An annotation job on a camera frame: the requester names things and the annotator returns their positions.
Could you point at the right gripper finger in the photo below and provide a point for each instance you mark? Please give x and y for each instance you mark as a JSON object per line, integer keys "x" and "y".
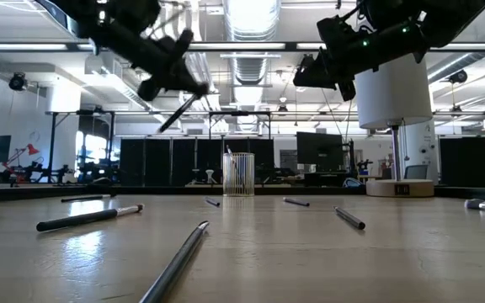
{"x": 318, "y": 81}
{"x": 320, "y": 69}

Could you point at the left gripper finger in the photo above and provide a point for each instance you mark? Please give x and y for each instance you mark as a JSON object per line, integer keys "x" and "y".
{"x": 183, "y": 89}
{"x": 190, "y": 78}

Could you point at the thin black cosmetic pencil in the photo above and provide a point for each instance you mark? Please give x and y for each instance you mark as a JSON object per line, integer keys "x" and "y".
{"x": 179, "y": 113}

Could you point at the slim black pen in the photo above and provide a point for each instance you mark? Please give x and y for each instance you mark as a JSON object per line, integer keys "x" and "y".
{"x": 84, "y": 198}

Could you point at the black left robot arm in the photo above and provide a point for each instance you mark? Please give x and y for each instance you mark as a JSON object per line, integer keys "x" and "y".
{"x": 116, "y": 33}

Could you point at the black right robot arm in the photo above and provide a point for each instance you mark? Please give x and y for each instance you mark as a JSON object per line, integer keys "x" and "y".
{"x": 436, "y": 21}

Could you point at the black computer monitor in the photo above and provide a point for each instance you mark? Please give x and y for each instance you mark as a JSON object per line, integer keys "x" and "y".
{"x": 320, "y": 151}

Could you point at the white shade table lamp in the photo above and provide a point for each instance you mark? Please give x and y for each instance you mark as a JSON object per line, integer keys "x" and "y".
{"x": 394, "y": 97}

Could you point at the blue white bag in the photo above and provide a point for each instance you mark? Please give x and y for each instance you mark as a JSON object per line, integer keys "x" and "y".
{"x": 353, "y": 183}

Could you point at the clear ribbed cup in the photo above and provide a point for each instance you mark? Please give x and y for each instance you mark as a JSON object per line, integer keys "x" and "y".
{"x": 246, "y": 177}

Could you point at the short dark cosmetic pencil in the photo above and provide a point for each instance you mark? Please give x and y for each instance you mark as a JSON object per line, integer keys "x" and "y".
{"x": 212, "y": 202}
{"x": 296, "y": 202}

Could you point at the black ceiling spotlight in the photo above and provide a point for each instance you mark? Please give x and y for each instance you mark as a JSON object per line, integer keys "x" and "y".
{"x": 458, "y": 77}
{"x": 17, "y": 82}

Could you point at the grey office chair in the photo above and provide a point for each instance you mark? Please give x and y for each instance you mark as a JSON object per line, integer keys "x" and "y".
{"x": 416, "y": 172}

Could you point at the black pen right of centre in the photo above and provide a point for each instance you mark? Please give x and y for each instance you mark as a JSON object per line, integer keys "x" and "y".
{"x": 350, "y": 218}

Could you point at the overhead LED light bar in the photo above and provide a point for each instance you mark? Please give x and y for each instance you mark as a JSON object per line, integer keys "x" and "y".
{"x": 23, "y": 46}

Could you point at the red desk lamp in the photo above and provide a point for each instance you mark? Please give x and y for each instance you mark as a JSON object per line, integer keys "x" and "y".
{"x": 32, "y": 149}

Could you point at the long grey metallic pen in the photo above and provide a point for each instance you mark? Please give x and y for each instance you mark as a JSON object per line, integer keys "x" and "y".
{"x": 175, "y": 265}

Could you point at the silver ventilation duct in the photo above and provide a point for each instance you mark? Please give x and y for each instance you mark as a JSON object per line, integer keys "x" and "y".
{"x": 251, "y": 67}

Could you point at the black partition wall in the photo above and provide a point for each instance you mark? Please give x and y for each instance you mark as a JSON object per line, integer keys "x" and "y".
{"x": 461, "y": 162}
{"x": 158, "y": 162}

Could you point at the black metal frame stand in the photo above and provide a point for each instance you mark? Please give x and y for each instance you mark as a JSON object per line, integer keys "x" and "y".
{"x": 52, "y": 147}

